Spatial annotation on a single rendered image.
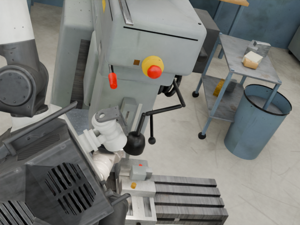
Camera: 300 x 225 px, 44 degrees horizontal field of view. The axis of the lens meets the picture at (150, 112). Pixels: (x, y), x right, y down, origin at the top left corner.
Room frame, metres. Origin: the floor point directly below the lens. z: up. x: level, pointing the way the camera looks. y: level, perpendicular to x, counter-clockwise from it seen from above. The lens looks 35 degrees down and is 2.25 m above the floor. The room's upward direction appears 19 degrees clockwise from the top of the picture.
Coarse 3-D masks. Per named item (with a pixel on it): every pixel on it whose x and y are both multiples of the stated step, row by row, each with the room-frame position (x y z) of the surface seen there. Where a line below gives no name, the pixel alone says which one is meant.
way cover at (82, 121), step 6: (66, 114) 1.40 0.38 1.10; (72, 114) 1.41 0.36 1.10; (84, 114) 1.44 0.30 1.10; (72, 120) 1.40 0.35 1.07; (78, 120) 1.41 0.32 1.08; (84, 120) 1.42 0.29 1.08; (78, 126) 1.40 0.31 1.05; (84, 126) 1.41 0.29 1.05; (78, 132) 1.39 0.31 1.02; (120, 150) 1.42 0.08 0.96; (114, 168) 1.34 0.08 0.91
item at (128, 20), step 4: (120, 0) 0.94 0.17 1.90; (124, 0) 0.95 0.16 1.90; (120, 4) 0.92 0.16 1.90; (124, 4) 0.92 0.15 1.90; (124, 8) 0.90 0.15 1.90; (128, 8) 0.91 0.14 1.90; (124, 12) 0.87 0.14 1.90; (128, 12) 0.88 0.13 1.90; (124, 16) 0.85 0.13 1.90; (128, 16) 0.86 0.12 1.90; (124, 20) 0.84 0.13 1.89; (128, 20) 0.84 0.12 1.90; (132, 20) 0.85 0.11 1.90; (128, 24) 0.82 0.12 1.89; (132, 24) 0.83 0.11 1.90
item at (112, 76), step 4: (108, 64) 0.95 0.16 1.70; (112, 68) 0.92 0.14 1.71; (112, 72) 0.90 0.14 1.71; (108, 76) 0.88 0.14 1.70; (112, 76) 0.87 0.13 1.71; (116, 76) 0.89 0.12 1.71; (112, 80) 0.86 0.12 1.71; (116, 80) 0.87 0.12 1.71; (112, 84) 0.84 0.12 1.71; (116, 84) 0.85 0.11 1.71; (112, 88) 0.85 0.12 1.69
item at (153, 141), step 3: (150, 117) 1.15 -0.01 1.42; (150, 120) 1.14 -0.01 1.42; (150, 123) 1.13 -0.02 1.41; (150, 126) 1.12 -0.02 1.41; (150, 129) 1.11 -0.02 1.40; (150, 132) 1.10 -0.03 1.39; (153, 132) 1.10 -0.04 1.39; (150, 135) 1.09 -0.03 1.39; (153, 135) 1.09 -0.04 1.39; (150, 138) 1.07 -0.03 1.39; (153, 138) 1.07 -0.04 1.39; (150, 141) 1.06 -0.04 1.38; (153, 141) 1.06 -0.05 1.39; (150, 144) 1.06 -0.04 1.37; (153, 144) 1.06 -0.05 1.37
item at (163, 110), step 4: (180, 104) 1.04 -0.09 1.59; (160, 108) 0.98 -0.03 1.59; (164, 108) 0.99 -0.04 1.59; (168, 108) 1.00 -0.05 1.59; (172, 108) 1.01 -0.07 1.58; (176, 108) 1.03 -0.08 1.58; (148, 112) 0.94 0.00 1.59; (152, 112) 0.95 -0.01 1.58; (156, 112) 0.96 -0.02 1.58; (160, 112) 0.97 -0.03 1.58
